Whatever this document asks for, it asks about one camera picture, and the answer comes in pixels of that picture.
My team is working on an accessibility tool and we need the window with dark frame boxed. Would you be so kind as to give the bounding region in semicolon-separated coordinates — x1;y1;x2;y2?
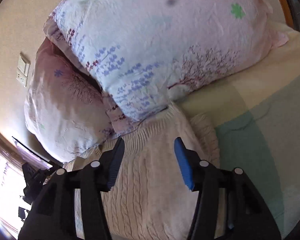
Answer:
0;134;61;239

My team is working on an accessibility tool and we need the pink floral left pillow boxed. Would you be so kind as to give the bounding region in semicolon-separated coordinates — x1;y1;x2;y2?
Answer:
24;38;131;163

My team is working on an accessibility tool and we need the white wall switch plate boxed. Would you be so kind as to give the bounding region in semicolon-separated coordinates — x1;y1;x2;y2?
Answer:
16;53;31;87

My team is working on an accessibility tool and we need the white lavender right pillow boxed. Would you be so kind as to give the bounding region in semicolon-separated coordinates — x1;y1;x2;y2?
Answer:
44;0;288;121

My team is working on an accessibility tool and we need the pastel patchwork floral quilt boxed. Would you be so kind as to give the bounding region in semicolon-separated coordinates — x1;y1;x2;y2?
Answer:
179;23;300;237

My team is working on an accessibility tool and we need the beige cable-knit sweater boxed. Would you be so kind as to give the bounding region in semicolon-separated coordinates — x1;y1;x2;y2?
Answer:
62;102;227;240

